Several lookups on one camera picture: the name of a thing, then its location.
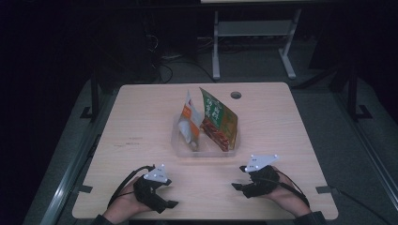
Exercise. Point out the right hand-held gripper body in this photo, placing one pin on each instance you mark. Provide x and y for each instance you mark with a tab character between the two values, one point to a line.
261	182

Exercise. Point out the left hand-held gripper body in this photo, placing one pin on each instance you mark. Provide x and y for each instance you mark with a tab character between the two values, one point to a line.
147	192

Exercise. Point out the clear plastic container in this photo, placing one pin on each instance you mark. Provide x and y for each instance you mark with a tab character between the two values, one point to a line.
208	149

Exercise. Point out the green red seasoning packet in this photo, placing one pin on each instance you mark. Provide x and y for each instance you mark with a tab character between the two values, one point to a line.
219	122

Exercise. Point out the orange white food packet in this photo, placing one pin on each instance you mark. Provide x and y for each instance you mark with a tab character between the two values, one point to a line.
189	125

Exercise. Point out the black metal stand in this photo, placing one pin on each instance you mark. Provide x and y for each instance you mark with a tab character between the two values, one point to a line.
353	93
94	93

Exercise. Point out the aluminium rail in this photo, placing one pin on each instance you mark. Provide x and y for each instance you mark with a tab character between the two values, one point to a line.
67	181
369	150

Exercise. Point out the grey metal table frame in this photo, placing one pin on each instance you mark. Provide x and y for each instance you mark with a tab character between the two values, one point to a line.
253	28

